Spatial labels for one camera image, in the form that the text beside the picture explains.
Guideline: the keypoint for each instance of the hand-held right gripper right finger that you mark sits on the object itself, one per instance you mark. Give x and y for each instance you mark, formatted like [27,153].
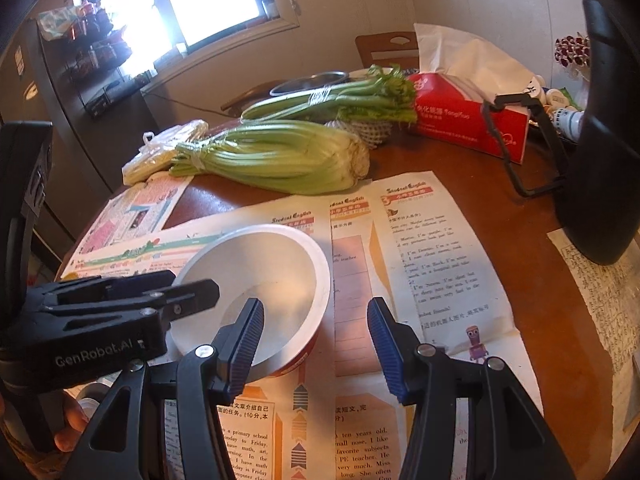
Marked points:
[387,355]

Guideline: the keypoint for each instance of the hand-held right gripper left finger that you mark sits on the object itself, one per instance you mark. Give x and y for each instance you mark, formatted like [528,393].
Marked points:
[245,350]

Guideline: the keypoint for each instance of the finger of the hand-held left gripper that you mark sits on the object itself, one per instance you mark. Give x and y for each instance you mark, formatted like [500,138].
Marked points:
[125,285]
[192,295]

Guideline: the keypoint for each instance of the red and white paper bowl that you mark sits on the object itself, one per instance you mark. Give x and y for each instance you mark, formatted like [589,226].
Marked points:
[280,270]

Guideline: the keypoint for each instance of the person's left hand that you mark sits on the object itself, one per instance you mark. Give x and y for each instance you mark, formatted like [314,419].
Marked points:
[75,422]

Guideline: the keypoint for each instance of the green banner newspaper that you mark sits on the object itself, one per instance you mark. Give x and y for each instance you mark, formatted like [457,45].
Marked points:
[150,252]

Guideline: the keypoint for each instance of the pink printed newspaper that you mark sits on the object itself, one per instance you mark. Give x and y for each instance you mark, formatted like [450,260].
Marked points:
[130,210]

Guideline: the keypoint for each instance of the arrow printed newspaper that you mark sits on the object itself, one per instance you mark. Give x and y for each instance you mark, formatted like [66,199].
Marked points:
[310,425]

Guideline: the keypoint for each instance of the orange header newspaper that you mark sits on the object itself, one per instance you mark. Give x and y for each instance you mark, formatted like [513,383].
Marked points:
[440,270]

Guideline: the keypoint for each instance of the plastic bag of corn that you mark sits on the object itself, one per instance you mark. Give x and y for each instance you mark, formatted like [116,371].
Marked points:
[160,152]

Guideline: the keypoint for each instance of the large celery bunch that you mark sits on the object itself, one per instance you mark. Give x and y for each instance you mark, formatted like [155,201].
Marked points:
[290,160]

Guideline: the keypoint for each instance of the grey refrigerator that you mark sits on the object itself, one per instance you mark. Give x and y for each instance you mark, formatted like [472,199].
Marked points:
[75,125]

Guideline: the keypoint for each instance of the black box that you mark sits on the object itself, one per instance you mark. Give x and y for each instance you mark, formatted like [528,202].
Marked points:
[104,102]

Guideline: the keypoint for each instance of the handwritten paper sheet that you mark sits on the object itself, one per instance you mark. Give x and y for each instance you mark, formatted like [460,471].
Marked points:
[600,290]

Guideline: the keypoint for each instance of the fruit in foam net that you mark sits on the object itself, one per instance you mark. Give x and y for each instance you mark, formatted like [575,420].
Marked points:
[370,131]

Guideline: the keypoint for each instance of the condiment bottle rack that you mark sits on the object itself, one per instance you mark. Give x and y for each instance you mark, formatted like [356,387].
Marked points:
[97,45]

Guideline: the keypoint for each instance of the steel basin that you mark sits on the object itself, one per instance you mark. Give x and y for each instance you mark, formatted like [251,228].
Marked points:
[310,82]

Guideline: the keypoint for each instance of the red tissue box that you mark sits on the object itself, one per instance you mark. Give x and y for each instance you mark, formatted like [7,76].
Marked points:
[465,115]

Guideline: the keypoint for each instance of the leafy celery bunch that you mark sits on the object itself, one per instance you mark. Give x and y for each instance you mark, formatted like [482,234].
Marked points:
[350,97]

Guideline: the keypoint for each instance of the window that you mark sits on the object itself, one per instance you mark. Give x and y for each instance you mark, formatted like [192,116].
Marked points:
[200,0]

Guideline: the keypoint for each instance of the white patterned bottle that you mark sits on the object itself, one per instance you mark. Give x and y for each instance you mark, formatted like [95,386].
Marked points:
[567,121]

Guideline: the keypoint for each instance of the wooden chair with cutout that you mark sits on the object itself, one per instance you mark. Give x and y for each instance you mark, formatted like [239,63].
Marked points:
[385,50]

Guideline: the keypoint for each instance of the large black curved object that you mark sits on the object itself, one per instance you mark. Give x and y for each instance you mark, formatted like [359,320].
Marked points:
[605,135]

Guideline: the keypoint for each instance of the dark red flower bouquet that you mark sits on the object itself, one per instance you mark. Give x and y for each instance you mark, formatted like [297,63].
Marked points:
[574,51]

